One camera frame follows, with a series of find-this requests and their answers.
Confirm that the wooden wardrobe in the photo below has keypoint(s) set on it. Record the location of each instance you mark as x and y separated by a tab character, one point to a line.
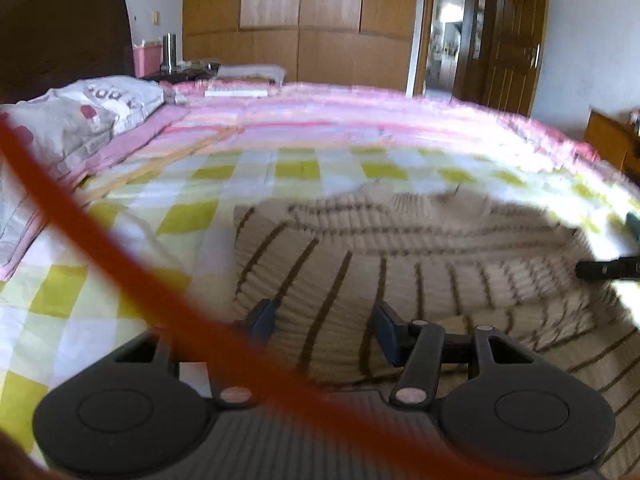
300	20

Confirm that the teal fuzzy folded garment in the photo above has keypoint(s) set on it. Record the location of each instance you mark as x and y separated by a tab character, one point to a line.
634	225

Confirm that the grey cloth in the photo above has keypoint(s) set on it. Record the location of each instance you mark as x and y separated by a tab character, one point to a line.
250	72

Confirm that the beige striped knit sweater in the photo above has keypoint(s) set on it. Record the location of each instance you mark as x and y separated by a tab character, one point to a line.
425	270

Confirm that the pink striped quilt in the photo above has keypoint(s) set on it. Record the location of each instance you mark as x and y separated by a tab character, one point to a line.
350	115

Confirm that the dark wooden door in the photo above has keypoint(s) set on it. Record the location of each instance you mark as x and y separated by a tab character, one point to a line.
510	35

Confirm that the pink storage box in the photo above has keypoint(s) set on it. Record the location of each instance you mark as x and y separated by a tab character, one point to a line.
147	60

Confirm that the wooden cabinet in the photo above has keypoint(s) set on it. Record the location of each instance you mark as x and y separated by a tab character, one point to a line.
605	142

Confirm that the yellow white checkered bed sheet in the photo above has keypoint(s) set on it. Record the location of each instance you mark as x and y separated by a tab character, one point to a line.
165	220

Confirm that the dark brown headboard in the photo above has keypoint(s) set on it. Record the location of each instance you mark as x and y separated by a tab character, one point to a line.
60	25

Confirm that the dark nightstand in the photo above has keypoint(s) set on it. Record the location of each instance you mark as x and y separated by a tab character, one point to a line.
180	74

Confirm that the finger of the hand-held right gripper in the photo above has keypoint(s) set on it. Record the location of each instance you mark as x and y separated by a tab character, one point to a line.
607	267

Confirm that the metal thermos bottle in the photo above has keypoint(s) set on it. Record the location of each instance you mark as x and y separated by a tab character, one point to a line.
169	52

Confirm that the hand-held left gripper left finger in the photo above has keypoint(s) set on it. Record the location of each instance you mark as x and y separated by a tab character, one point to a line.
262	321

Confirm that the white flat object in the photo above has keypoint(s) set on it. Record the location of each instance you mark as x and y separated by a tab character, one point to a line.
235	92

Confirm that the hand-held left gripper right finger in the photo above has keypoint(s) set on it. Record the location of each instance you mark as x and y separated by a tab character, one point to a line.
387	332

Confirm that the white pillow with pink print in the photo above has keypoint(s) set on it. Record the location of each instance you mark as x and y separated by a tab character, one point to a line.
75	110

